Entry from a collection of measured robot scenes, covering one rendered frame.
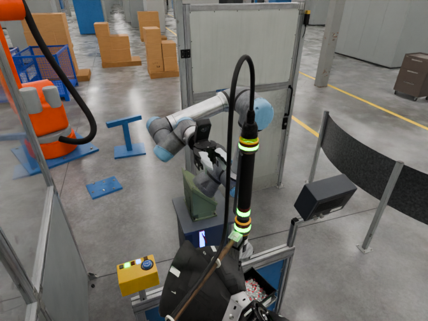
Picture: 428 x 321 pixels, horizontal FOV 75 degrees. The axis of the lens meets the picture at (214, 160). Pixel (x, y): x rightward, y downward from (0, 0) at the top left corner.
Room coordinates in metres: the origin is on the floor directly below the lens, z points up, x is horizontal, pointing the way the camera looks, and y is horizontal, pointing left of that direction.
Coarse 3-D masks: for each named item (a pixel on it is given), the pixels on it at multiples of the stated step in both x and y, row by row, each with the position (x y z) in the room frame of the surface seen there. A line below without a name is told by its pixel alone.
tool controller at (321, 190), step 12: (324, 180) 1.16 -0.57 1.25; (336, 180) 1.17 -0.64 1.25; (348, 180) 1.17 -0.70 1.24; (300, 192) 1.14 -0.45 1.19; (312, 192) 1.07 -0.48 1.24; (324, 192) 1.08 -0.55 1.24; (336, 192) 1.09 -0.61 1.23; (348, 192) 1.11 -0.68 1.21; (300, 204) 1.12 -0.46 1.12; (312, 204) 1.05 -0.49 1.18; (324, 204) 1.06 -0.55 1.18; (336, 204) 1.11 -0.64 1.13; (312, 216) 1.07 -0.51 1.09
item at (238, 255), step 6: (240, 234) 0.52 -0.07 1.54; (228, 240) 0.51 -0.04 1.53; (234, 240) 0.50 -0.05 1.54; (240, 240) 0.50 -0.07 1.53; (234, 246) 0.50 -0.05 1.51; (240, 246) 0.50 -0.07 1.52; (246, 246) 0.55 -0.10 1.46; (234, 252) 0.51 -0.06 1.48; (240, 252) 0.51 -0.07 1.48; (246, 252) 0.53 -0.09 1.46; (252, 252) 0.53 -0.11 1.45; (234, 258) 0.52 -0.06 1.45; (240, 258) 0.51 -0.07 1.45; (246, 258) 0.51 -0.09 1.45
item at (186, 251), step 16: (176, 256) 0.52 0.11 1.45; (192, 256) 0.55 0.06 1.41; (192, 272) 0.51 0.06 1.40; (176, 288) 0.45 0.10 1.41; (208, 288) 0.49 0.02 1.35; (224, 288) 0.51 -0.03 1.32; (160, 304) 0.40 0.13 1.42; (176, 304) 0.42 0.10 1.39; (192, 304) 0.44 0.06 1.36; (208, 304) 0.45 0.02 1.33; (224, 304) 0.47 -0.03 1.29; (192, 320) 0.41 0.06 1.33; (208, 320) 0.43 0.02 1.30
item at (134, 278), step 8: (152, 256) 0.83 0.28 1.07; (120, 264) 0.79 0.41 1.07; (136, 264) 0.79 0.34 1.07; (152, 264) 0.78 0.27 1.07; (120, 272) 0.75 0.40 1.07; (128, 272) 0.75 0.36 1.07; (136, 272) 0.75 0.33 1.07; (144, 272) 0.75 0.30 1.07; (152, 272) 0.75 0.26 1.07; (120, 280) 0.71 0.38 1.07; (128, 280) 0.71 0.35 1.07; (136, 280) 0.72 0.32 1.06; (144, 280) 0.73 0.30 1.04; (152, 280) 0.74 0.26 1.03; (120, 288) 0.69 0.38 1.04; (128, 288) 0.70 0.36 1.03; (136, 288) 0.71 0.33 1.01; (144, 288) 0.73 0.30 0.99
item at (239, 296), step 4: (240, 292) 0.58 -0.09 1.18; (244, 292) 0.58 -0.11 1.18; (232, 296) 0.57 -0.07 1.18; (236, 296) 0.57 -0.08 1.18; (240, 296) 0.57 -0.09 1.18; (244, 296) 0.57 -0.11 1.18; (240, 300) 0.55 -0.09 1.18; (248, 300) 0.55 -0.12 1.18; (240, 304) 0.54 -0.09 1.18; (244, 304) 0.54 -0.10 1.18
